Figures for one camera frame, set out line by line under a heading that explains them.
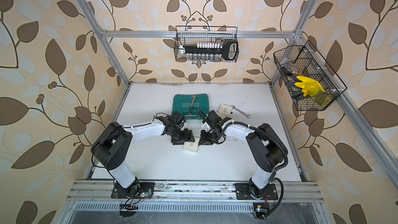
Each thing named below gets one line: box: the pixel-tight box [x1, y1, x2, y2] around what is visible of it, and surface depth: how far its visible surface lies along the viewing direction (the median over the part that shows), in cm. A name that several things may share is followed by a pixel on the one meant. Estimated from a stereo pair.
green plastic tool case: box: [171, 93, 210, 121], surface depth 105 cm
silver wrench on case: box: [188, 94, 196, 116], surface depth 104 cm
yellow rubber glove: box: [294, 75, 326, 97], surface depth 68 cm
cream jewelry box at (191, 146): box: [183, 141, 199, 153], surface depth 88 cm
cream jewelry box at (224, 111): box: [216, 103, 233, 119], surface depth 104 cm
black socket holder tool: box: [178, 40, 239, 61], surface depth 86 cm
